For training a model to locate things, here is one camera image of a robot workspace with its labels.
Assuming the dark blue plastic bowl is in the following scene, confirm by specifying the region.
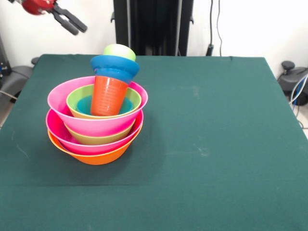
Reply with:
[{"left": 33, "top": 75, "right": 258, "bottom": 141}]
[{"left": 90, "top": 55, "right": 141, "bottom": 85}]

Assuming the black hanging cable with plug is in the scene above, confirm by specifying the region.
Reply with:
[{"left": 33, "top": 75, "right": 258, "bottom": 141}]
[{"left": 206, "top": 0, "right": 216, "bottom": 56}]

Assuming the green plastic bowl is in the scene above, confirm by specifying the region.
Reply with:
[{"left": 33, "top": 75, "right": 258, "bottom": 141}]
[
  {"left": 65, "top": 84, "right": 142, "bottom": 120},
  {"left": 63, "top": 119, "right": 136, "bottom": 146}
]

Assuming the green plastic cup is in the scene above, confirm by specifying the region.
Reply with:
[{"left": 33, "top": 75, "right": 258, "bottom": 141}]
[{"left": 103, "top": 43, "right": 137, "bottom": 61}]

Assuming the orange plastic bowl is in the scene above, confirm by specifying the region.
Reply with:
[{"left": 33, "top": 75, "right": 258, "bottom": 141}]
[{"left": 47, "top": 122, "right": 144, "bottom": 166}]

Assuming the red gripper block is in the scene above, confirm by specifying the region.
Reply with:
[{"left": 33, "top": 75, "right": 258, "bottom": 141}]
[{"left": 21, "top": 0, "right": 89, "bottom": 36}]

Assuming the pink plastic bowl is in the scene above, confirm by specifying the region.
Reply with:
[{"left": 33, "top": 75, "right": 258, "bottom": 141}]
[
  {"left": 45, "top": 109, "right": 144, "bottom": 156},
  {"left": 47, "top": 76, "right": 149, "bottom": 137}
]

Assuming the black office chair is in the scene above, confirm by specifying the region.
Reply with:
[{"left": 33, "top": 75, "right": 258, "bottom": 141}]
[
  {"left": 277, "top": 61, "right": 308, "bottom": 106},
  {"left": 0, "top": 57, "right": 39, "bottom": 98}
]

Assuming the light blue plastic bowl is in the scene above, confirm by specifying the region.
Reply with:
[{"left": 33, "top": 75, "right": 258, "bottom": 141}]
[{"left": 76, "top": 95, "right": 134, "bottom": 116}]

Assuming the white blue cable bundle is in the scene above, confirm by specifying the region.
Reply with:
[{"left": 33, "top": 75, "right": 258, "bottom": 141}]
[{"left": 289, "top": 73, "right": 308, "bottom": 129}]

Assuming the dark green tablecloth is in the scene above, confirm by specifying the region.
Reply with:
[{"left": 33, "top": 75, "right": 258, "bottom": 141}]
[{"left": 0, "top": 54, "right": 308, "bottom": 231}]

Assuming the red plastic cup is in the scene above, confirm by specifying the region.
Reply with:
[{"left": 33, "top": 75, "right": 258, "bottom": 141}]
[{"left": 90, "top": 76, "right": 129, "bottom": 117}]

